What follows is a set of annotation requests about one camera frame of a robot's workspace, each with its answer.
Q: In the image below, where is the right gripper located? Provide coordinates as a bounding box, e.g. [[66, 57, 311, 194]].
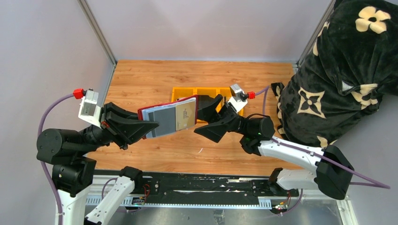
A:
[[188, 95, 250, 144]]

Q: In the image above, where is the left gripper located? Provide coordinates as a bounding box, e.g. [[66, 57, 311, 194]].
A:
[[76, 99, 160, 154]]

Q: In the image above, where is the tan logo card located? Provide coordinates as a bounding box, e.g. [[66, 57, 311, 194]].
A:
[[175, 98, 196, 131]]

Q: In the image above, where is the red leather card holder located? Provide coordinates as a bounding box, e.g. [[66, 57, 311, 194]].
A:
[[138, 95, 198, 139]]

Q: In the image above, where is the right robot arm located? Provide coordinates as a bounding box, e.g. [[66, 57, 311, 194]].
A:
[[194, 94, 354, 200]]

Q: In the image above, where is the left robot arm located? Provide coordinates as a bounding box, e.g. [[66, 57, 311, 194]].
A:
[[37, 103, 159, 225]]

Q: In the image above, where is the black cards stack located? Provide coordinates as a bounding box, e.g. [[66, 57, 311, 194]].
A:
[[198, 95, 214, 108]]

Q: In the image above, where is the left yellow bin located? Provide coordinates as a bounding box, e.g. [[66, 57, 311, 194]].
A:
[[171, 87, 197, 102]]

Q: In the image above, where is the black floral blanket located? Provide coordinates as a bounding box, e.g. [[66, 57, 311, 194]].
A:
[[271, 0, 398, 147]]

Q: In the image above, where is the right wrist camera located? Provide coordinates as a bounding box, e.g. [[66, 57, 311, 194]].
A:
[[228, 83, 256, 113]]

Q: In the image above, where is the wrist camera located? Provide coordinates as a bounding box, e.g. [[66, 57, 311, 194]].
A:
[[228, 83, 256, 113], [78, 89, 101, 128]]

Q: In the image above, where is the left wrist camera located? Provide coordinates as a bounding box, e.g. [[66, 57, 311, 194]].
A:
[[78, 89, 101, 128]]

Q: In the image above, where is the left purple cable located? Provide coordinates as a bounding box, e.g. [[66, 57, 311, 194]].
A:
[[37, 88, 125, 225]]

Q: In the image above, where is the purple cable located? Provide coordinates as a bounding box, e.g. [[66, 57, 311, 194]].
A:
[[37, 88, 125, 225], [247, 85, 391, 216]]

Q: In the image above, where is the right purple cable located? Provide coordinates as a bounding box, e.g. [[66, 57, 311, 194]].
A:
[[247, 85, 391, 216]]

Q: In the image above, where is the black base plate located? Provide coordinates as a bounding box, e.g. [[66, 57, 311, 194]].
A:
[[132, 172, 299, 205]]

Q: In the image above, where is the aluminium frame rail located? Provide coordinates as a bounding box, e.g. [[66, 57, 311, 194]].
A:
[[56, 174, 359, 225]]

